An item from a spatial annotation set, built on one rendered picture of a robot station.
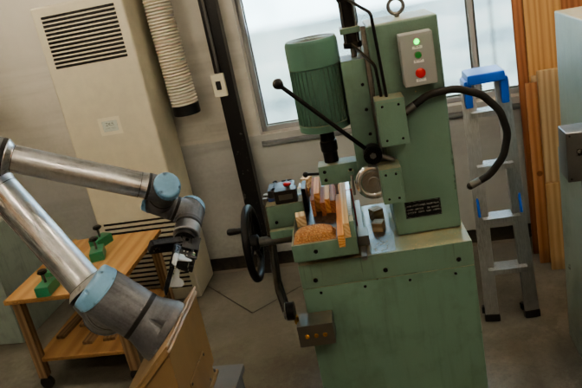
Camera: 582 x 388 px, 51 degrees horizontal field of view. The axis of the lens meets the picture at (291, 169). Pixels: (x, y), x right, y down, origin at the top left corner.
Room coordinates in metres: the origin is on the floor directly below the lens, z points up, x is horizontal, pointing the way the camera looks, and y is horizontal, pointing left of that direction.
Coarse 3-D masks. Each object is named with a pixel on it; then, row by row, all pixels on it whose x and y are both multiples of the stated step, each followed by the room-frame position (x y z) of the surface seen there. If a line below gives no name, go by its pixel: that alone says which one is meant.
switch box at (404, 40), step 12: (408, 36) 1.83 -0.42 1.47; (420, 36) 1.83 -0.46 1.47; (432, 36) 1.83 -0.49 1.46; (408, 48) 1.83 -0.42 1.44; (420, 48) 1.83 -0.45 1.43; (432, 48) 1.83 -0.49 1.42; (408, 60) 1.83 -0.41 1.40; (432, 60) 1.82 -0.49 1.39; (408, 72) 1.83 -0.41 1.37; (432, 72) 1.83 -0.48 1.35; (408, 84) 1.83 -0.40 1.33; (420, 84) 1.83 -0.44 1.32
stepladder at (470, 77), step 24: (480, 72) 2.59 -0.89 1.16; (504, 72) 2.54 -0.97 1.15; (504, 96) 2.56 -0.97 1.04; (480, 144) 2.58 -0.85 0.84; (480, 168) 2.54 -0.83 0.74; (504, 168) 2.52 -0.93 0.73; (480, 192) 2.55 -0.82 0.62; (480, 216) 2.53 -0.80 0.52; (504, 216) 2.50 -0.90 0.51; (480, 240) 2.53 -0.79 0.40; (528, 240) 2.49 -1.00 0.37; (480, 264) 2.51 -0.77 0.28; (504, 264) 2.50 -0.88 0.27; (528, 264) 2.47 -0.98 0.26; (528, 288) 2.46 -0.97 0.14; (528, 312) 2.44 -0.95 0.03
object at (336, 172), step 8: (344, 160) 2.02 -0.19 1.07; (352, 160) 2.01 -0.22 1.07; (320, 168) 2.01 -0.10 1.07; (328, 168) 2.00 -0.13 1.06; (336, 168) 2.00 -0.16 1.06; (344, 168) 2.00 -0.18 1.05; (352, 168) 1.99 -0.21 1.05; (320, 176) 2.01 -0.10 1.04; (328, 176) 2.00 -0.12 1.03; (336, 176) 2.00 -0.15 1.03; (344, 176) 2.00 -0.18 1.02; (336, 184) 2.03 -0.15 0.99
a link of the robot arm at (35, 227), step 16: (0, 176) 1.88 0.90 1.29; (0, 192) 1.85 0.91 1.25; (16, 192) 1.86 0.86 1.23; (0, 208) 1.84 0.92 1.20; (16, 208) 1.83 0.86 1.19; (32, 208) 1.85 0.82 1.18; (16, 224) 1.81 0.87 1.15; (32, 224) 1.81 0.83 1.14; (48, 224) 1.83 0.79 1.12; (32, 240) 1.79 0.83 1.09; (48, 240) 1.79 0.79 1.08; (64, 240) 1.81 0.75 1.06; (48, 256) 1.77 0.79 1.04; (64, 256) 1.77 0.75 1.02; (80, 256) 1.80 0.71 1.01; (64, 272) 1.75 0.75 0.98; (80, 272) 1.75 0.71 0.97; (80, 288) 1.72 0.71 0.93
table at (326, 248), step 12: (312, 216) 2.00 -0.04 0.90; (324, 216) 1.98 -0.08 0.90; (288, 228) 2.00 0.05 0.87; (300, 228) 1.91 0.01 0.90; (336, 228) 1.85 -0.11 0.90; (324, 240) 1.78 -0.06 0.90; (336, 240) 1.77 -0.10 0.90; (348, 240) 1.76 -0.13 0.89; (300, 252) 1.78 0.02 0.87; (312, 252) 1.78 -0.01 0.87; (324, 252) 1.77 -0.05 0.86; (336, 252) 1.77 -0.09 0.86; (348, 252) 1.76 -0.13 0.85
